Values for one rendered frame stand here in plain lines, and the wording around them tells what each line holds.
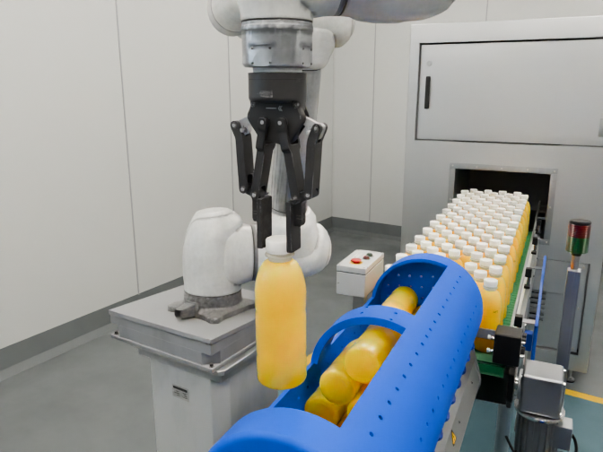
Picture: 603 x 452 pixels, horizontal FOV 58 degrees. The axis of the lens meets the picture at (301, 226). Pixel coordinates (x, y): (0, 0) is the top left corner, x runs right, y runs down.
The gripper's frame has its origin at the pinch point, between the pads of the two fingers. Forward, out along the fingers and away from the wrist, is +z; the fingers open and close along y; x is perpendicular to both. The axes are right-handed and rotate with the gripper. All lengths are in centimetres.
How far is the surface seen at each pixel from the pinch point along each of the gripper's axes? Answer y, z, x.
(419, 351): 15.0, 27.6, 25.1
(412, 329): 12.4, 26.0, 29.9
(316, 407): -3.5, 42.2, 21.7
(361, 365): 5.2, 31.2, 22.1
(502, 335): 25, 48, 84
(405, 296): 2, 34, 65
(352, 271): -22, 40, 93
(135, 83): -241, -17, 245
